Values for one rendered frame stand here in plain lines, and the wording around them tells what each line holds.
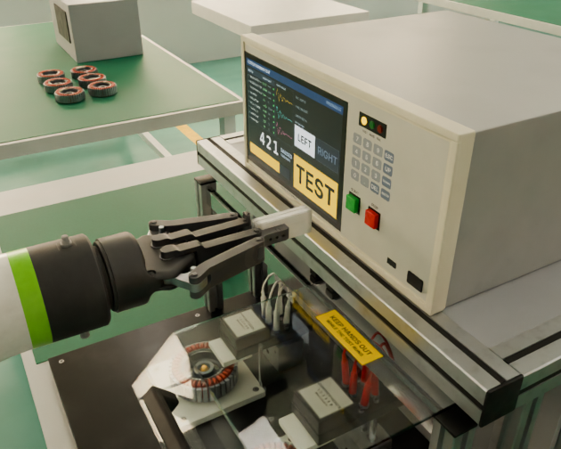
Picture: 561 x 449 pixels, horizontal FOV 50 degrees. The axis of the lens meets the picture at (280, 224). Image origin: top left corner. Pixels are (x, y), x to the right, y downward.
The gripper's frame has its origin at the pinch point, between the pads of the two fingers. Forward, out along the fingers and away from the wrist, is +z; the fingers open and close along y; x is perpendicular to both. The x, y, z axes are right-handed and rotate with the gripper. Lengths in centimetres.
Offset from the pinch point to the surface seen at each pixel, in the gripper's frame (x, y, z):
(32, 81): -42, -220, 4
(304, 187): -2.3, -10.8, 9.7
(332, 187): 0.5, -4.4, 9.7
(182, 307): -43, -45, 2
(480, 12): -43, -240, 287
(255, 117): 3.1, -25.0, 9.7
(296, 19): 3, -81, 51
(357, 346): -11.3, 10.4, 3.7
